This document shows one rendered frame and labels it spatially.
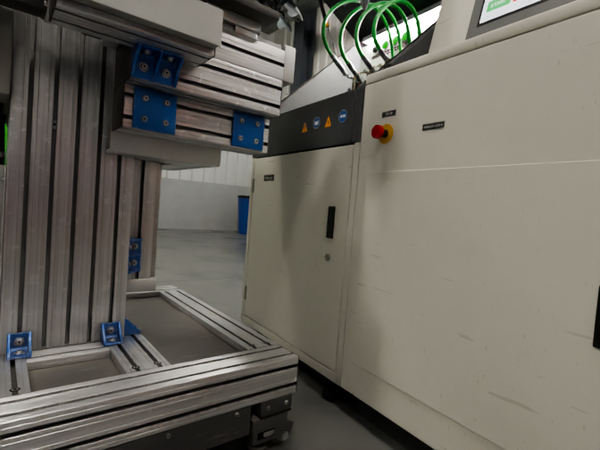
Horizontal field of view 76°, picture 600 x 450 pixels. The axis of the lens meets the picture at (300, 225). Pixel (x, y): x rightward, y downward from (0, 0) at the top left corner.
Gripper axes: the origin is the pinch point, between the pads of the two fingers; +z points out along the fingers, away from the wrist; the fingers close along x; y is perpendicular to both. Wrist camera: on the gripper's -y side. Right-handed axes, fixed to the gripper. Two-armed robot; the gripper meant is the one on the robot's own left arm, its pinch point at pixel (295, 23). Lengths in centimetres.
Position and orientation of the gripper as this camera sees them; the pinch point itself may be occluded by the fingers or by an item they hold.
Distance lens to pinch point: 179.6
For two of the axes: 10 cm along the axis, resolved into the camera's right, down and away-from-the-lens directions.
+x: 5.9, -1.6, -7.9
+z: 6.7, 6.5, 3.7
